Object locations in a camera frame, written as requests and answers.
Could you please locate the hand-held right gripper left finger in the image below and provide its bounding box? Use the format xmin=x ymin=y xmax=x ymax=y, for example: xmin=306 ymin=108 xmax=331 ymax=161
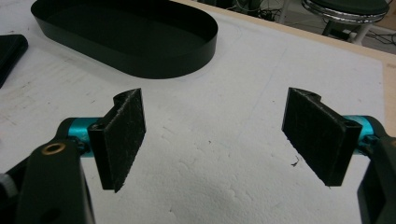
xmin=57 ymin=88 xmax=147 ymax=194

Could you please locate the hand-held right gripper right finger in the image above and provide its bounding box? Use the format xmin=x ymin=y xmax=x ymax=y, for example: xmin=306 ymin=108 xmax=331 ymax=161
xmin=281 ymin=87 xmax=387 ymax=188

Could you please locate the white foam mat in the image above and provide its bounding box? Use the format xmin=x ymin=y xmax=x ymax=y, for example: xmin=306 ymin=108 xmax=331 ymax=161
xmin=0 ymin=0 xmax=387 ymax=224

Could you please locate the black oval tray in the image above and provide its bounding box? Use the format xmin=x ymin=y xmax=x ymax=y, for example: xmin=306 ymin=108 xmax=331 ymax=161
xmin=30 ymin=0 xmax=219 ymax=80

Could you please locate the round chrome-rimmed stool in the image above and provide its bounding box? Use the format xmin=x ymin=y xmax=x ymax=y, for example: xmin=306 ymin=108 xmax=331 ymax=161
xmin=301 ymin=0 xmax=390 ymax=47

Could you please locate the black flat case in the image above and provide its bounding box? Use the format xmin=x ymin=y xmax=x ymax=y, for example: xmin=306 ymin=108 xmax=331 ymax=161
xmin=0 ymin=34 xmax=29 ymax=89

